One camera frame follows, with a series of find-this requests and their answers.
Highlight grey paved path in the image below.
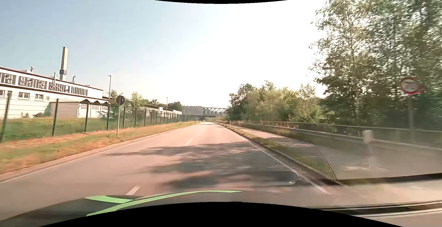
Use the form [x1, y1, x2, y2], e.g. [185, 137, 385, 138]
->
[228, 124, 442, 181]

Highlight grey metal railing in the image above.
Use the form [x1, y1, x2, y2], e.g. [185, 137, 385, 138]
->
[229, 120, 442, 149]

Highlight row of trees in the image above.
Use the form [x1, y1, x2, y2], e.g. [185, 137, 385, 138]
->
[226, 0, 442, 131]
[109, 90, 183, 117]

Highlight grey asphalt road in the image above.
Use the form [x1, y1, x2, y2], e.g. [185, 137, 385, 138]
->
[0, 122, 332, 221]

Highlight narrow grass strip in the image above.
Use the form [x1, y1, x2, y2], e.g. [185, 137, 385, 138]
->
[217, 122, 336, 181]

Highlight white marker post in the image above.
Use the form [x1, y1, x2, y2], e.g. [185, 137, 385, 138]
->
[362, 130, 376, 170]

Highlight round road sign on post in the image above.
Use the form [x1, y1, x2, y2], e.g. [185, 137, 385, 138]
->
[116, 95, 125, 136]

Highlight low white building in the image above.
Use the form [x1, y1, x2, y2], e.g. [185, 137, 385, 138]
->
[138, 104, 183, 121]

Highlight steel truss bridge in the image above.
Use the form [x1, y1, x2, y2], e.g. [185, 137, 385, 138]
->
[203, 107, 229, 118]

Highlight road markings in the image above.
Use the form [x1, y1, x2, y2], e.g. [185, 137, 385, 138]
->
[0, 123, 331, 196]

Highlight white factory building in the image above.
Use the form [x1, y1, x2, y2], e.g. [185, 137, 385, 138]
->
[0, 46, 110, 119]

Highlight green wire mesh fence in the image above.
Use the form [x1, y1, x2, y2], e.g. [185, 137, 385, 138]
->
[0, 94, 194, 143]

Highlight round red-rimmed road sign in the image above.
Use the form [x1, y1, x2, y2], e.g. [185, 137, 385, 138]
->
[400, 76, 425, 144]

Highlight car's own bonnet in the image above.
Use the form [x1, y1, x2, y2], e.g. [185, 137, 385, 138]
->
[0, 180, 442, 227]

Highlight tall lamp post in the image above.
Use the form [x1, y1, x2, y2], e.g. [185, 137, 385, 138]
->
[107, 75, 112, 131]

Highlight dry grass verge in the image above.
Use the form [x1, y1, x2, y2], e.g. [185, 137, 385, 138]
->
[0, 121, 201, 175]

